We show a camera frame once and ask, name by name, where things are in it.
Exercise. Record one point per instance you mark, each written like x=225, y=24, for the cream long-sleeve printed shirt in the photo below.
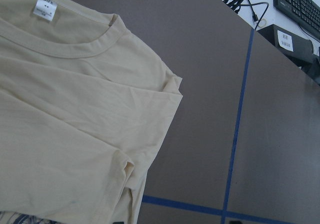
x=85, y=108

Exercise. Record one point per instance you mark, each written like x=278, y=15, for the black label printer box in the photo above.
x=299, y=50

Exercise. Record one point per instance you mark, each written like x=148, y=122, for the black keyboard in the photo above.
x=305, y=13

